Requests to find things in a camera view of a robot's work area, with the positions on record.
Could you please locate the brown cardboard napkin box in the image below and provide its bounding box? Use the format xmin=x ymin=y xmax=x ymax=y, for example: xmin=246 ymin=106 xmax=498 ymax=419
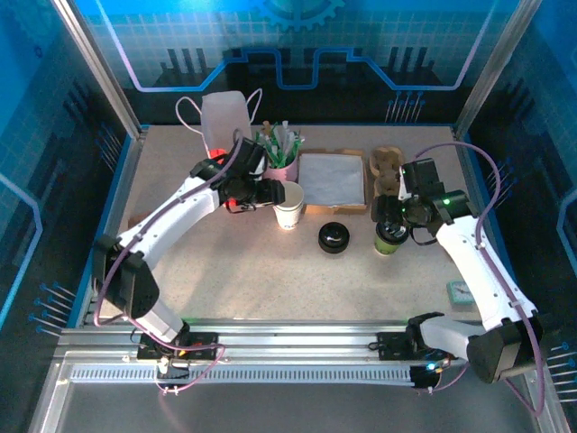
xmin=297 ymin=148 xmax=369 ymax=216

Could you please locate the red and white gift bag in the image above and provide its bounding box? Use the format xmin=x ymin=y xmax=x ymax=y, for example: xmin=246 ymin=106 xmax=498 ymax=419
xmin=175 ymin=88 xmax=263 ymax=214

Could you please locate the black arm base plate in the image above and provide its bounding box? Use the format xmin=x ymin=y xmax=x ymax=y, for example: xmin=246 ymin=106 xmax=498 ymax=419
xmin=375 ymin=331 xmax=460 ymax=362
xmin=136 ymin=331 xmax=221 ymax=362

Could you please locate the slotted white cable duct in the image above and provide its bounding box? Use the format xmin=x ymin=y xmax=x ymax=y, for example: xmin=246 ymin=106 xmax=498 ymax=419
xmin=67 ymin=364 xmax=418 ymax=388

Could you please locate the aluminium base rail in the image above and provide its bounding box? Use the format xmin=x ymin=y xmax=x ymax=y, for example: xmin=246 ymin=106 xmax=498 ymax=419
xmin=57 ymin=318 xmax=540 ymax=367

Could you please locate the small black control board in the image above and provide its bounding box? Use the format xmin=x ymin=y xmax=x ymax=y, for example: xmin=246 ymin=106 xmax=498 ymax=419
xmin=408 ymin=364 xmax=447 ymax=392
xmin=155 ymin=358 xmax=190 ymax=381

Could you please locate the aluminium frame post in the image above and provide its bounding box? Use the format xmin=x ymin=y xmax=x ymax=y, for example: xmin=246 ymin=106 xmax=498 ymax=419
xmin=453 ymin=0 xmax=545 ymax=139
xmin=50 ymin=0 xmax=149 ymax=139

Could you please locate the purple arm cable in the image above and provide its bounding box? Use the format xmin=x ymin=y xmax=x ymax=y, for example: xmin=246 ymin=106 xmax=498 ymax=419
xmin=92 ymin=128 xmax=226 ymax=398
xmin=405 ymin=141 xmax=546 ymax=419

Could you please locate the pink straw holder cup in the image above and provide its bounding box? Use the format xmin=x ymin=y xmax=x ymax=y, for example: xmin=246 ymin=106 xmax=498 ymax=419
xmin=262 ymin=155 xmax=299 ymax=184

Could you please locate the green lidded coffee cup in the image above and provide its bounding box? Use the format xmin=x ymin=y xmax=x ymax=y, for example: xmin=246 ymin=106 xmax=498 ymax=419
xmin=373 ymin=220 xmax=411 ymax=257

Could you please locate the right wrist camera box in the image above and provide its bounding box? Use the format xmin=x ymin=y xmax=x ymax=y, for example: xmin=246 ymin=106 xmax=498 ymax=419
xmin=398 ymin=157 xmax=446 ymax=200

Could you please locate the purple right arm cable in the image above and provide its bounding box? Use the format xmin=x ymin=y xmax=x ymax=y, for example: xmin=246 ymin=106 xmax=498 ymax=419
xmin=405 ymin=141 xmax=546 ymax=419

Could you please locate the white paper cup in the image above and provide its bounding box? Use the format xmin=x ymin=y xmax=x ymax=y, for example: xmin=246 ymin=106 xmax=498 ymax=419
xmin=273 ymin=181 xmax=306 ymax=231

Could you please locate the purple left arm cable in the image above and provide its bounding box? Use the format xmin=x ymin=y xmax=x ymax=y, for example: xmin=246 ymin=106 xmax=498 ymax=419
xmin=92 ymin=128 xmax=226 ymax=398

